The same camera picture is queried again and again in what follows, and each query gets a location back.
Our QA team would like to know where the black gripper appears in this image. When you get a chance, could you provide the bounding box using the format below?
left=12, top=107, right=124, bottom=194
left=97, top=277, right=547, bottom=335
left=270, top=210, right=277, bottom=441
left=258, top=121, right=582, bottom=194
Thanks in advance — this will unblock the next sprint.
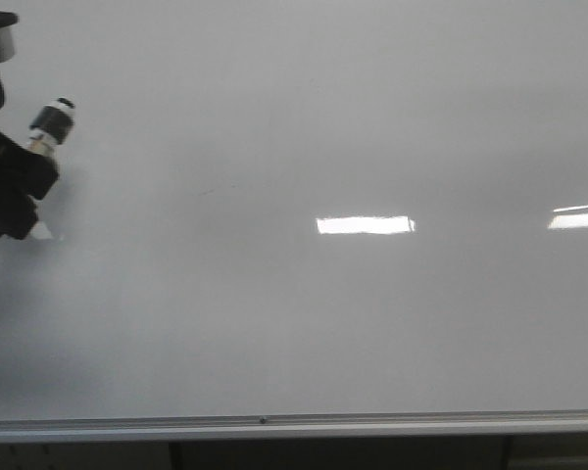
left=0, top=132, right=59, bottom=240

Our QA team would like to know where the black white whiteboard marker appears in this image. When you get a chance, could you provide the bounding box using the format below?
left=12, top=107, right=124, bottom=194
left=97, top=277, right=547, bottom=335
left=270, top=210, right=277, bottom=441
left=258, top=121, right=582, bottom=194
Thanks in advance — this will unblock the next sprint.
left=25, top=97, right=75, bottom=159

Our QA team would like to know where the white whiteboard with aluminium frame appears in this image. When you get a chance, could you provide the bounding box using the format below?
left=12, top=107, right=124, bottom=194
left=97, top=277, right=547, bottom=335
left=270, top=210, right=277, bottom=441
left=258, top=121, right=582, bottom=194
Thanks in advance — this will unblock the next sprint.
left=0, top=1, right=588, bottom=443

